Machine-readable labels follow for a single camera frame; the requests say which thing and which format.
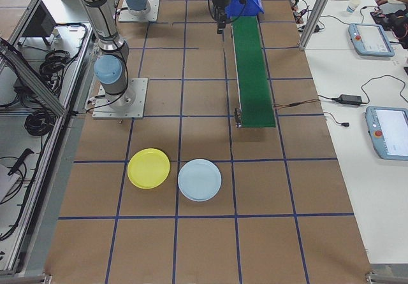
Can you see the small circuit board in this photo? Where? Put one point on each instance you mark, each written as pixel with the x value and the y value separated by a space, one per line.
pixel 301 16
pixel 292 2

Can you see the black power adapter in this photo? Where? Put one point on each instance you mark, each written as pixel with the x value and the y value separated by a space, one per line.
pixel 349 98
pixel 312 28

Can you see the black box in frame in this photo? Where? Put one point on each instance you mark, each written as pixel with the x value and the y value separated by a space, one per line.
pixel 39 23

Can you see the green conveyor belt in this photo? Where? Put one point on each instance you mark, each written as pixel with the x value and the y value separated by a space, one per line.
pixel 253 83

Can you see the black pistol-shaped tool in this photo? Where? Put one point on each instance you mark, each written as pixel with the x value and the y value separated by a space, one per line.
pixel 19 161

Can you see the yellow plastic plate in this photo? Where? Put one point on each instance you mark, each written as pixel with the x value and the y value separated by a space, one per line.
pixel 148 168

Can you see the blue-grey teach pendant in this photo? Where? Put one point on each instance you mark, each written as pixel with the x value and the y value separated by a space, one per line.
pixel 371 39
pixel 389 131

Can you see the aluminium profile bar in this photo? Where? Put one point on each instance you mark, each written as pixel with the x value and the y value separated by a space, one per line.
pixel 25 278
pixel 387 277

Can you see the light blue plastic plate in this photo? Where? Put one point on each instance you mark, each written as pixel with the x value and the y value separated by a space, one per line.
pixel 199 180

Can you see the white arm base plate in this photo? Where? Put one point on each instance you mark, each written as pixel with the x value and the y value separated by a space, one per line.
pixel 137 105
pixel 154 10

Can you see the aluminium profile post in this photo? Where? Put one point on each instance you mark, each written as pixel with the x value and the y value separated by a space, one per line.
pixel 318 10

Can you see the small white bottle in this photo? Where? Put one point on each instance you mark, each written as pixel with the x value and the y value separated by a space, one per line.
pixel 57 34

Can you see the blue plastic storage bin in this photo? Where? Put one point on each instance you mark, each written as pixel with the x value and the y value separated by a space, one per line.
pixel 245 8

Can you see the white paper cup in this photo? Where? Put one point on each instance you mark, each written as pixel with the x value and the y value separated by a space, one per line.
pixel 353 6

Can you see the V-shaped metal bar frame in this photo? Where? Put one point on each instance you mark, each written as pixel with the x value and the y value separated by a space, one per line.
pixel 32 86

